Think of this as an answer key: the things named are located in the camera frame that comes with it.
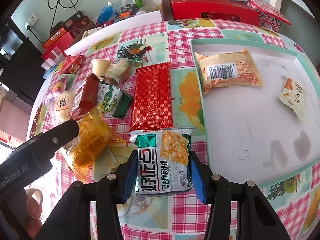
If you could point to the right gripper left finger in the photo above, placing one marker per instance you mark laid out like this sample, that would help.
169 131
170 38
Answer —
70 218

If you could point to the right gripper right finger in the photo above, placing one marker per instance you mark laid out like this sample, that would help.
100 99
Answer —
256 218

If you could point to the clear packet with round bun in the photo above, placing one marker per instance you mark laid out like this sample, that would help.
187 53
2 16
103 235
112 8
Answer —
62 108

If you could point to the amber translucent snack packet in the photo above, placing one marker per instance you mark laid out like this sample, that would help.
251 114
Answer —
94 136

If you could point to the pink fruit snack packet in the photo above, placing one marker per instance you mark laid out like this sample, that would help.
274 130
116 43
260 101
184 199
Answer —
59 87

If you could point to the green white walnut cake packet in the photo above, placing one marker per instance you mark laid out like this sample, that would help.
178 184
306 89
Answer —
163 161

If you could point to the green white snack packet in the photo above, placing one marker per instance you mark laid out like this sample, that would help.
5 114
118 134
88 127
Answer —
113 100

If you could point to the yellow jelly cup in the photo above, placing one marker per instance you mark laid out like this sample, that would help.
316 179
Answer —
99 66

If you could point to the long red patterned snack packet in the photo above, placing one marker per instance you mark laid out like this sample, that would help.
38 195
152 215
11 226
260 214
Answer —
152 110

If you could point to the orange barcode bread packet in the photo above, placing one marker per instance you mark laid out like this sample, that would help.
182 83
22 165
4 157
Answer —
228 69

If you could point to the left hand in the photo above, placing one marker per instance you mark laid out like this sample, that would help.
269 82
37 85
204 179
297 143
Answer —
26 206

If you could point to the white tray with teal rim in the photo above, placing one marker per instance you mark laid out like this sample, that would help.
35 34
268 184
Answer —
251 134

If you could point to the black cabinet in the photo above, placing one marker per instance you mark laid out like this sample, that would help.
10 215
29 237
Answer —
21 62

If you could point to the red triangular snack packet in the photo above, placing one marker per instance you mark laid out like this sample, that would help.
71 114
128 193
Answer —
71 64

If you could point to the clear plastic box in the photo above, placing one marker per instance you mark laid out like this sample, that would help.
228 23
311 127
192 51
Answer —
53 58

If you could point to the large red box at left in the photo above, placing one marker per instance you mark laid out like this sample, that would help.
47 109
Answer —
63 43

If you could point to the cream orange snack packet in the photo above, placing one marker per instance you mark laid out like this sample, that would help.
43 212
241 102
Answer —
293 96

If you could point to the clear packet with green edges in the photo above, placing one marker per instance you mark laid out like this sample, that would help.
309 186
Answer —
118 71

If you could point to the orange red flat box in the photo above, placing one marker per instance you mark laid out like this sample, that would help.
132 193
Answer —
54 37

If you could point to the blue water bottle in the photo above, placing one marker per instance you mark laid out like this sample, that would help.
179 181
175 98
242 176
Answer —
105 15

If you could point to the white foam board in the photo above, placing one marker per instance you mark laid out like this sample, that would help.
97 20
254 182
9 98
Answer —
118 27

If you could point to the red patterned lid box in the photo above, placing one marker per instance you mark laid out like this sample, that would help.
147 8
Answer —
269 17

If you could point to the large red gift box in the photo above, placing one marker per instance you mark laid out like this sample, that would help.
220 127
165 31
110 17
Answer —
215 9

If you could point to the wall power socket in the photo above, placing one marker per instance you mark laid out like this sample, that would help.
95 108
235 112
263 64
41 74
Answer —
31 22

